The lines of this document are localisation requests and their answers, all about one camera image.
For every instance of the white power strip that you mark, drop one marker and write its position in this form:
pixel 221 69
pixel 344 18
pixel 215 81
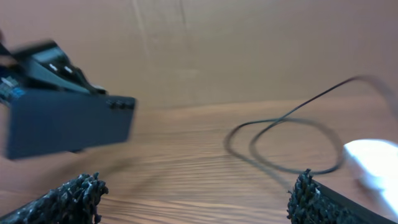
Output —
pixel 373 163

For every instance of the blue Samsung Galaxy smartphone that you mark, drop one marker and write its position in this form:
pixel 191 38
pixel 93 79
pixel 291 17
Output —
pixel 46 122

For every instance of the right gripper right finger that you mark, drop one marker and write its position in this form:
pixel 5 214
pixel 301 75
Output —
pixel 311 202

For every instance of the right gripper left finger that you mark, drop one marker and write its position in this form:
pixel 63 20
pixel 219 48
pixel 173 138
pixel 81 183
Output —
pixel 74 202

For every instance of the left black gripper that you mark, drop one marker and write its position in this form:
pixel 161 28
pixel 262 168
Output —
pixel 41 63

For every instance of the brown cardboard backdrop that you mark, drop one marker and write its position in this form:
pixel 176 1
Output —
pixel 185 53

